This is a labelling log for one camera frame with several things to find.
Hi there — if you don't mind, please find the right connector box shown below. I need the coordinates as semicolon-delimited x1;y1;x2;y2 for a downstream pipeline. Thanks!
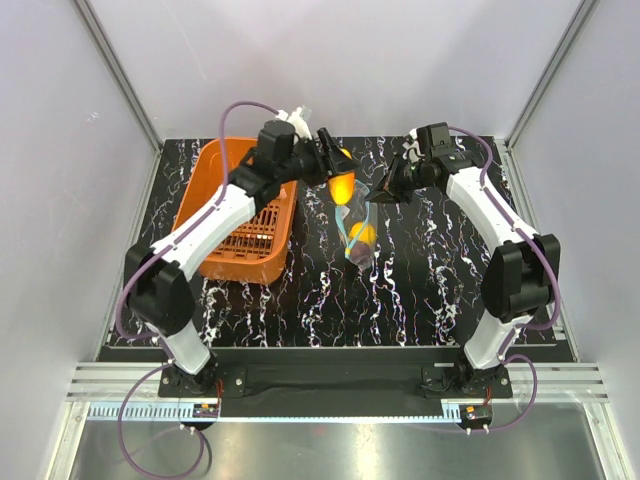
460;404;493;429

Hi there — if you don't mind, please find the aluminium frame rail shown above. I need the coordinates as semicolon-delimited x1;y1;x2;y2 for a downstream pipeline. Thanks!
67;361;608;403

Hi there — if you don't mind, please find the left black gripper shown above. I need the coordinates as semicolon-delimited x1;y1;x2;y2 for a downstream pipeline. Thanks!
277;129;359;188

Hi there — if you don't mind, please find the connector box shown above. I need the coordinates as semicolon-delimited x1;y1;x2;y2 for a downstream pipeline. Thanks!
193;399;221;418
460;404;493;429

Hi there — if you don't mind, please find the dark red plum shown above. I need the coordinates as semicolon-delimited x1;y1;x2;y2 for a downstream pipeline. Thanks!
348;241;374;268

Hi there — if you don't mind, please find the clear zip top bag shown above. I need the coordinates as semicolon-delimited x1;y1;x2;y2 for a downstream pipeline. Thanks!
335;180;378;271

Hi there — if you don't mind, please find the orange carrot piece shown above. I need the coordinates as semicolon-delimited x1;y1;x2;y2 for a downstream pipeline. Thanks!
328;148;357;205

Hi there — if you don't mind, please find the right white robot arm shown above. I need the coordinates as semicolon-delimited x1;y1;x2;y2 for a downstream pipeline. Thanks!
367;151;560;397

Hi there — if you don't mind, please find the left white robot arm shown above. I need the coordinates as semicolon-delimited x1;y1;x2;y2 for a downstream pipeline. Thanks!
118;121;358;396

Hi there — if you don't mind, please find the orange plastic basket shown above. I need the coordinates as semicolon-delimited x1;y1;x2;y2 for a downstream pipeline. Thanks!
164;137;298;285

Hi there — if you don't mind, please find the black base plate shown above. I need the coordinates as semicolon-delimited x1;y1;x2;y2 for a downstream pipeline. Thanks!
159;347;513;400

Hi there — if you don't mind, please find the left connector box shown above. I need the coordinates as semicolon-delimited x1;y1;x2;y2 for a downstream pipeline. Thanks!
193;399;221;418

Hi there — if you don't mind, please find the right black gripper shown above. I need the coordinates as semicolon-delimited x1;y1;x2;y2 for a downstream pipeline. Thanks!
365;152;430;206

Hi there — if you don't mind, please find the yellow lemon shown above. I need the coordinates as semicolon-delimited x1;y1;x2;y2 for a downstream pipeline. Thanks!
349;222;377;246

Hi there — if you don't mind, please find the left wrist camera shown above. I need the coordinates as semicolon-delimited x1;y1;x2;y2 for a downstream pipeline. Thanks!
256;106;312;164

